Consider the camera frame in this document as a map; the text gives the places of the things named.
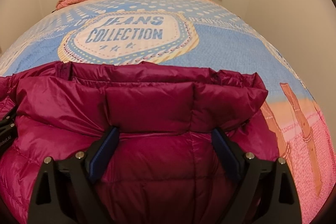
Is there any magenta puffer jacket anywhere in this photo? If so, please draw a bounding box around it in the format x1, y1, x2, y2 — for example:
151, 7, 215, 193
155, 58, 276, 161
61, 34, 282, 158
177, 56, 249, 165
0, 60, 280, 224

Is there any pink and blue bedspread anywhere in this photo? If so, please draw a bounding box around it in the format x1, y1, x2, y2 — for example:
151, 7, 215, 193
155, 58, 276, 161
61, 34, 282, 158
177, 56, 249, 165
1, 0, 335, 223

